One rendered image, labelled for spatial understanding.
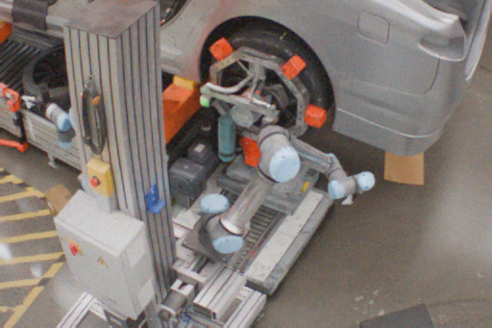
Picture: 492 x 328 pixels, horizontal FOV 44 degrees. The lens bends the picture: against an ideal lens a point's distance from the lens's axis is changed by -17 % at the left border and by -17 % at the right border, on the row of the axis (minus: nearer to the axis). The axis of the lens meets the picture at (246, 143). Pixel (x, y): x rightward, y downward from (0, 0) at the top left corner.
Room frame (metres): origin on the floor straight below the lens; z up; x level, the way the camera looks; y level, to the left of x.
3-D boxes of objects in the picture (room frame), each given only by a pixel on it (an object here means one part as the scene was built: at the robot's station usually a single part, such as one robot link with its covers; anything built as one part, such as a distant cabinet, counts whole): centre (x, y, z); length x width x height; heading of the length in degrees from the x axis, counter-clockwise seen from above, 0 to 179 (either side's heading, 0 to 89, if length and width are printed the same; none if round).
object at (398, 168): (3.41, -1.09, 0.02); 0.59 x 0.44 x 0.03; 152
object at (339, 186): (2.07, -0.39, 1.09); 0.11 x 0.11 x 0.08; 19
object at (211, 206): (2.00, 0.12, 0.98); 0.13 x 0.12 x 0.14; 19
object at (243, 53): (2.93, -0.06, 0.85); 0.54 x 0.07 x 0.54; 62
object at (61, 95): (3.72, 1.31, 0.39); 0.66 x 0.66 x 0.24
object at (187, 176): (2.99, 0.26, 0.26); 0.42 x 0.18 x 0.35; 152
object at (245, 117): (2.87, -0.03, 0.85); 0.21 x 0.14 x 0.14; 152
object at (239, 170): (3.08, -0.14, 0.32); 0.40 x 0.30 x 0.28; 62
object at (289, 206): (3.08, -0.14, 0.13); 0.50 x 0.36 x 0.10; 62
